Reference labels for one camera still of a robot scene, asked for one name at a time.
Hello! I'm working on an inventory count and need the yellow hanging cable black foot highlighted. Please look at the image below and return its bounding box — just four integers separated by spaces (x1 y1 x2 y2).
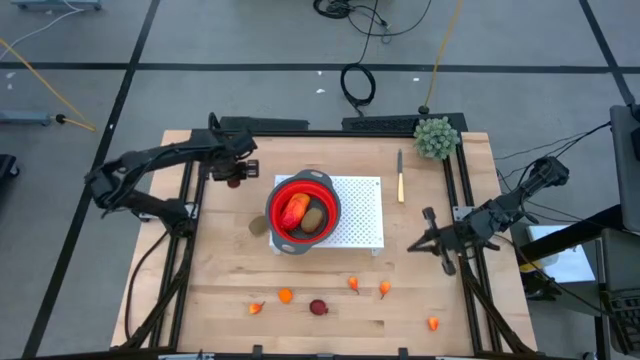
418 0 466 115

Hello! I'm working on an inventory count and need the coiled black floor cable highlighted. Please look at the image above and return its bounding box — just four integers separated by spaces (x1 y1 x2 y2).
339 14 381 119

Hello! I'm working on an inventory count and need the tangled black cable bundle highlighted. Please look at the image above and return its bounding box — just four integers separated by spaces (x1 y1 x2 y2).
313 0 434 46

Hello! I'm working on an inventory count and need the red collapsible colander grey rim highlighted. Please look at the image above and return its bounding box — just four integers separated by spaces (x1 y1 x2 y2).
264 168 343 256

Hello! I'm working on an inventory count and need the knife with tan handle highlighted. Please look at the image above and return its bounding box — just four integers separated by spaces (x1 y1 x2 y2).
396 148 406 204

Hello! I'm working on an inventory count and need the black aluminium table frame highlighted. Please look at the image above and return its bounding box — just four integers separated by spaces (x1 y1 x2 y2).
119 112 539 360

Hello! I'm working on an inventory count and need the long grey floor base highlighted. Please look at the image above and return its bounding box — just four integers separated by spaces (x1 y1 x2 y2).
12 0 104 12

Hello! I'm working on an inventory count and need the brown kiwi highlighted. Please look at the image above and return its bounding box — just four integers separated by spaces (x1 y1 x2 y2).
247 214 271 237

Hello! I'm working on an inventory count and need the green potted plant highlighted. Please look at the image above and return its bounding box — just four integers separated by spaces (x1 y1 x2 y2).
412 115 461 161

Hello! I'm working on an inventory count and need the brown potato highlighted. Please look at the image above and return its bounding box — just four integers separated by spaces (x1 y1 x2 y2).
299 206 325 235

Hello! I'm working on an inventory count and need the long black ribbed power strip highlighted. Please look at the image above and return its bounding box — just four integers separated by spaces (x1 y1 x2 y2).
342 113 469 134

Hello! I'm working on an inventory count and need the grey side desk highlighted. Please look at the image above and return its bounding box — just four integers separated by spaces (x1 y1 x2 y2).
608 102 640 234

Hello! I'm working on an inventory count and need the yellow floor cable black plug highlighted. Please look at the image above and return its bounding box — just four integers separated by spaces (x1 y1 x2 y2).
0 38 97 132

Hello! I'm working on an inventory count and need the white box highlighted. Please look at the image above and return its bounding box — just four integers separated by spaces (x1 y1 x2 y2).
527 223 599 285

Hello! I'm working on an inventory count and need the short grey floor base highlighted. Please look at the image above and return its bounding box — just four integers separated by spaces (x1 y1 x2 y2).
0 110 54 127

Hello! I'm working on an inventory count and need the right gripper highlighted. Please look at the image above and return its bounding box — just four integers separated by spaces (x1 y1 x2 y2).
407 206 479 277

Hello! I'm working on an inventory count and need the white perforated metal shelf riser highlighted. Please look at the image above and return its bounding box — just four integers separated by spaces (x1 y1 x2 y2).
268 173 386 257

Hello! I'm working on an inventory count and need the red-orange mango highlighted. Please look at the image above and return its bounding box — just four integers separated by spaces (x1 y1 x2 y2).
278 192 312 232

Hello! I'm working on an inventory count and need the black keyboard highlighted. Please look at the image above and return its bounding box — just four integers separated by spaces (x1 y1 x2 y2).
602 287 640 359

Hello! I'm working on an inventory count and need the black caster foot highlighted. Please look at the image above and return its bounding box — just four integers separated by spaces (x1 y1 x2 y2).
0 153 21 180

